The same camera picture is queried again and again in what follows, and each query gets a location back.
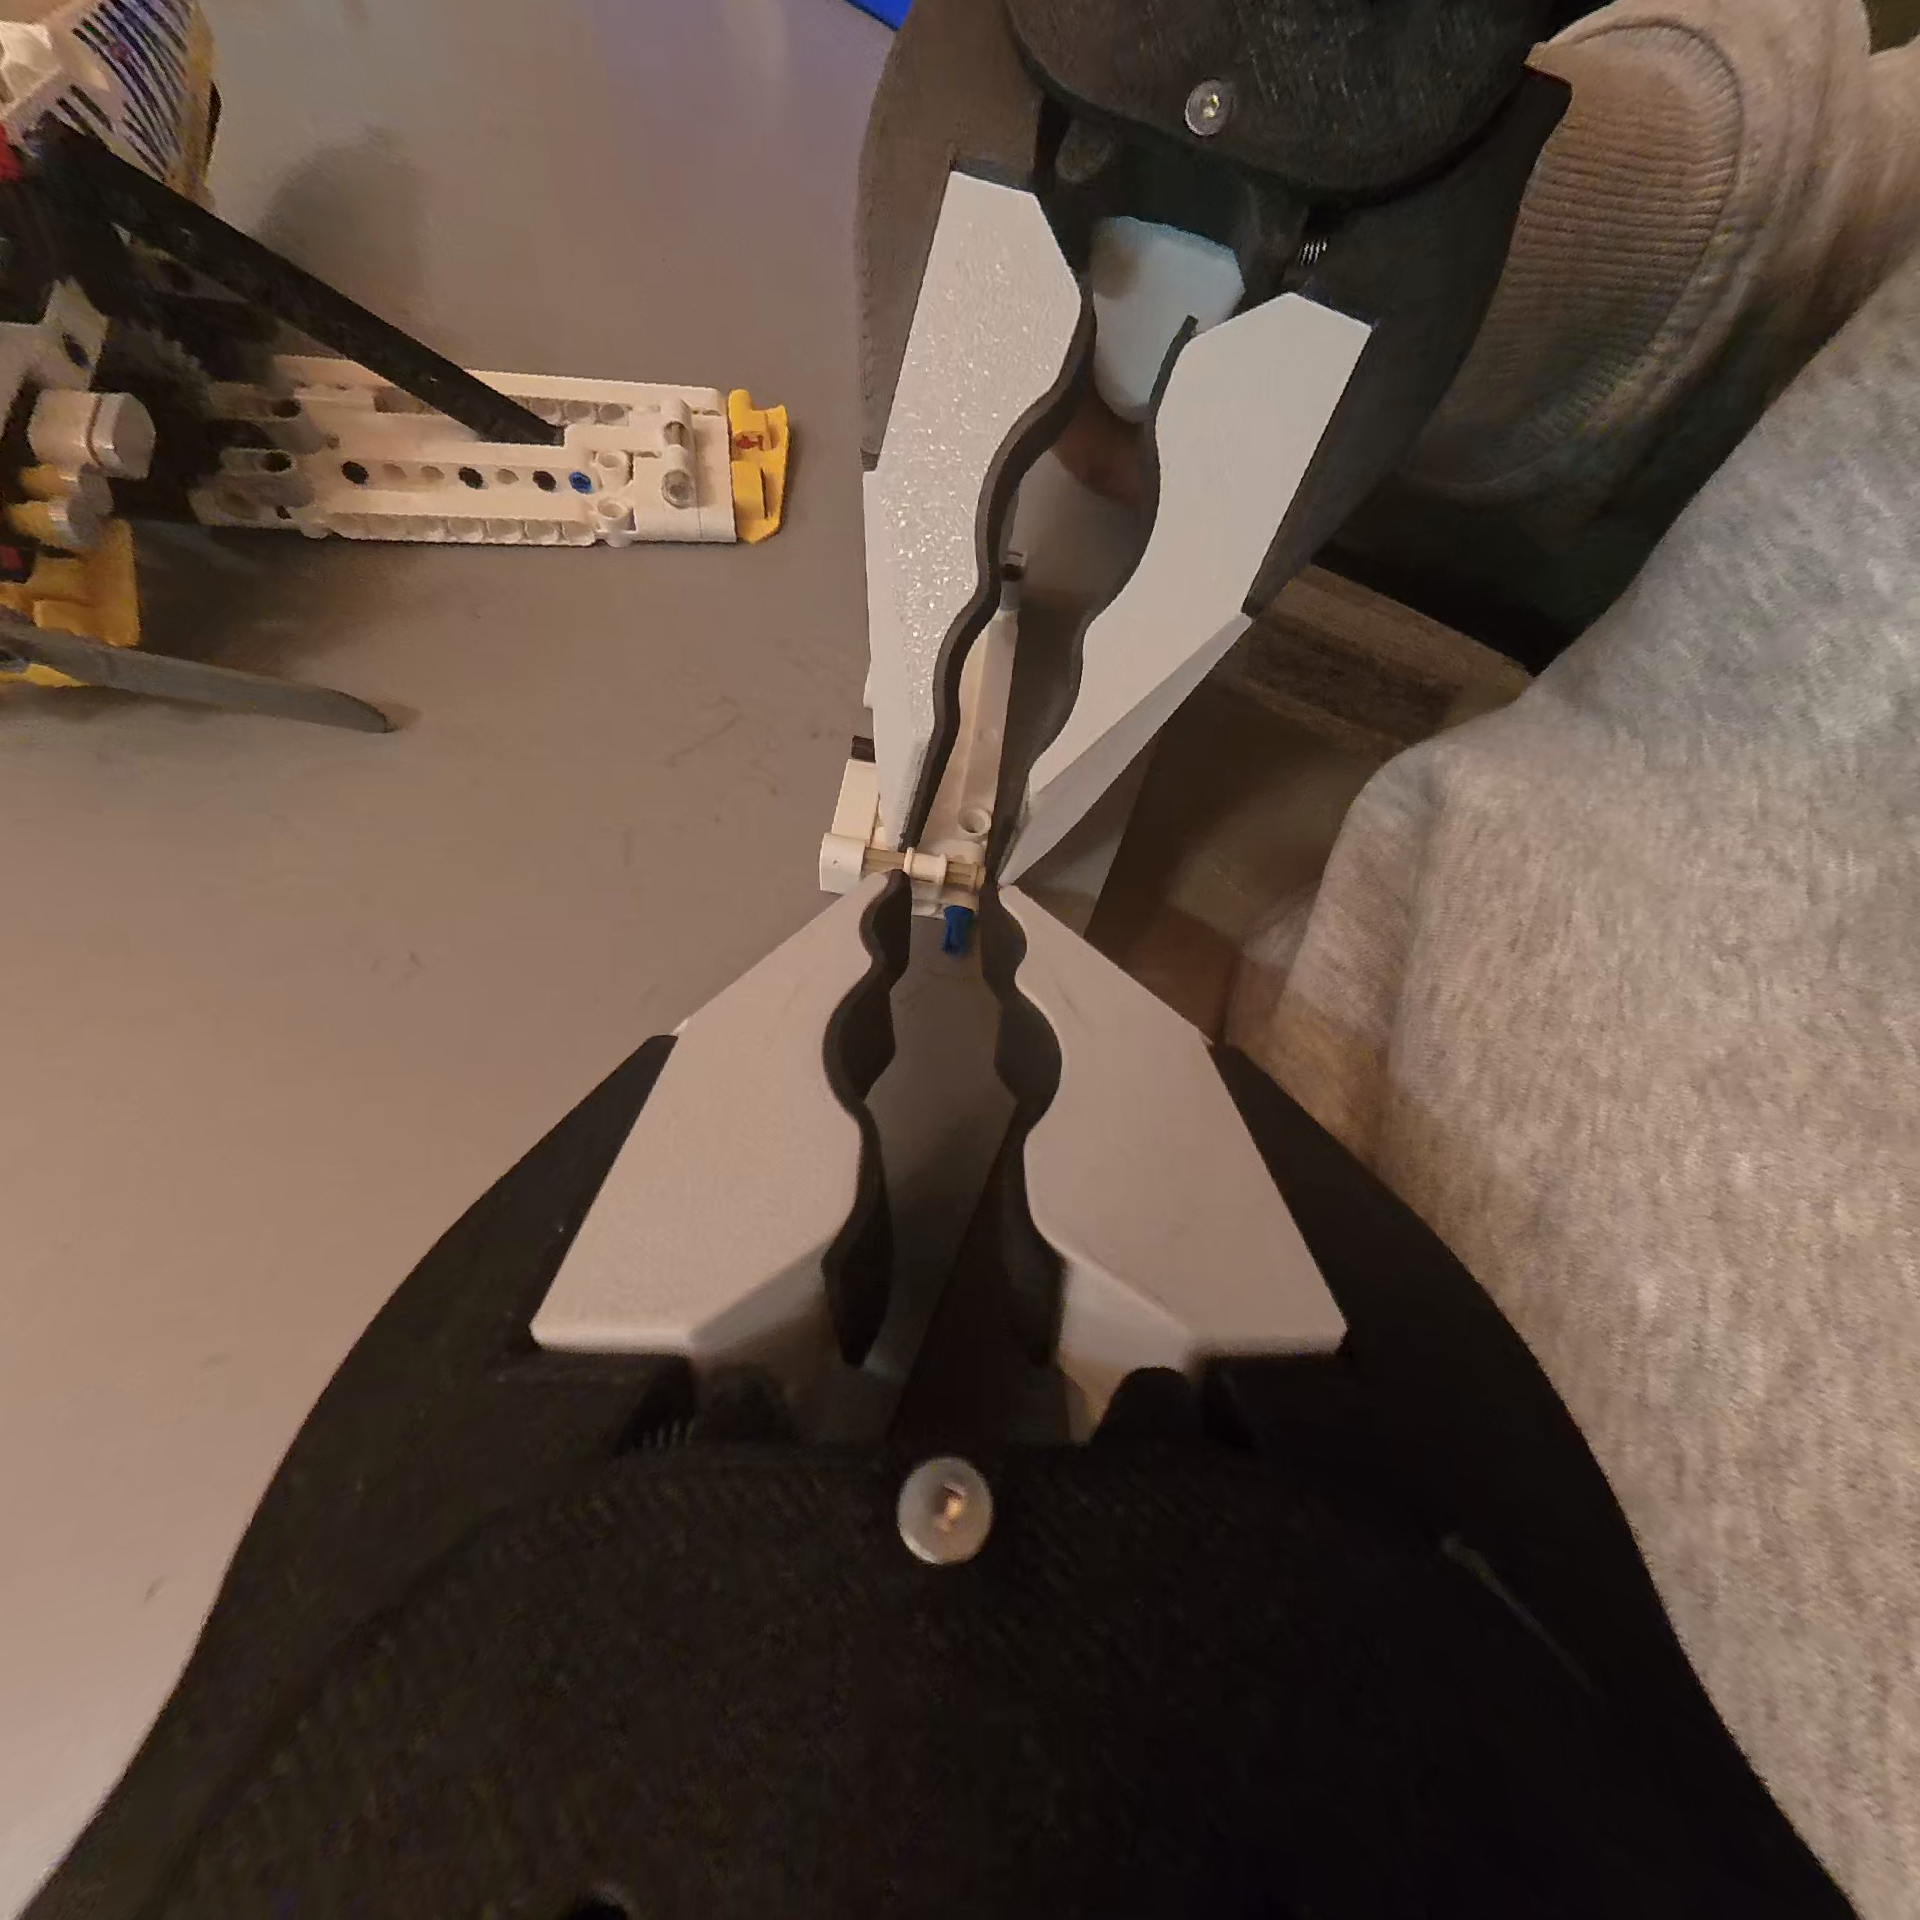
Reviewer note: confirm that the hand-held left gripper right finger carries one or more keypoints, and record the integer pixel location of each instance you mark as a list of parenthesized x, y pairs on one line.
[(1171, 1200)]

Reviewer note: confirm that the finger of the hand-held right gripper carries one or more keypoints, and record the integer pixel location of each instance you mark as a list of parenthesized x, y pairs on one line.
[(1230, 494), (960, 450)]

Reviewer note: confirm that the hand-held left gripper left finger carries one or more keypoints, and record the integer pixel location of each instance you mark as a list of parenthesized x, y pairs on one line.
[(706, 1185)]

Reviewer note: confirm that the white lego panel piece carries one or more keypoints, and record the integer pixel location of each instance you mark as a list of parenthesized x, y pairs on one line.
[(972, 780)]

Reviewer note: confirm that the blue lego pin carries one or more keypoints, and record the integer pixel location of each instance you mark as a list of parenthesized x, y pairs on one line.
[(957, 930)]

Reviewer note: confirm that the zebra striped lego helicopter model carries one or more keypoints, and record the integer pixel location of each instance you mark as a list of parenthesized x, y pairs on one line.
[(451, 480)]

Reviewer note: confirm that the person's right forearm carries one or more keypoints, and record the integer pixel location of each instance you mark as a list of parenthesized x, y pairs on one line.
[(1680, 224)]

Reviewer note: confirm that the person's right hand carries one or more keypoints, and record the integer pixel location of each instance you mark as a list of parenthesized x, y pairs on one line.
[(1107, 458)]

